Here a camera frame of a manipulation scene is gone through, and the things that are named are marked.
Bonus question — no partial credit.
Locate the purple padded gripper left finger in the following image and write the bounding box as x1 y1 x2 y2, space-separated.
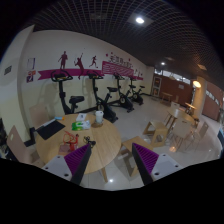
41 143 93 186

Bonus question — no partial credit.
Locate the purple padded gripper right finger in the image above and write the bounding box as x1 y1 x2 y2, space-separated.
131 142 184 186

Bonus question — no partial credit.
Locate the near wooden stool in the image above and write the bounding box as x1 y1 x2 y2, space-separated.
120 135 155 178

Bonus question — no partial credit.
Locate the wooden stool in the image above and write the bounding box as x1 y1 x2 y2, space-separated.
120 135 155 178
143 121 168 147

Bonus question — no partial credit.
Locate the far wooden stool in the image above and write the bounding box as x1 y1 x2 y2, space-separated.
143 121 168 147

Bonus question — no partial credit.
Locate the green wet wipes pack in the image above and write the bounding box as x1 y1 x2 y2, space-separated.
72 120 91 131

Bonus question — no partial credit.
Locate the round wooden table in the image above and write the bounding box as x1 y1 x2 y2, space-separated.
165 108 194 133
36 114 121 180

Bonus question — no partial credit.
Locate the black laptop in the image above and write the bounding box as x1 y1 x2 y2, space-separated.
37 120 64 140

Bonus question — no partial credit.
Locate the white small box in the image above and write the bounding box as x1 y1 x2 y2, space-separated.
76 113 87 121

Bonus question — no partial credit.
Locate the blue orange pen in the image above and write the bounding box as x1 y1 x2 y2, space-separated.
55 117 65 120

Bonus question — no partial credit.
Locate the white chair right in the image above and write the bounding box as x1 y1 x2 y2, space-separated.
170 118 191 152

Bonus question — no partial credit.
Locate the beige chair near left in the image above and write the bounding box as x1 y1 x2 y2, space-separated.
7 126 42 167

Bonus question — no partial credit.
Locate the beige chair behind table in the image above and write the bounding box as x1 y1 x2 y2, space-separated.
29 103 49 129

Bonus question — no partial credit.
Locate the red wire stand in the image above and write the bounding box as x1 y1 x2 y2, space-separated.
63 131 79 151

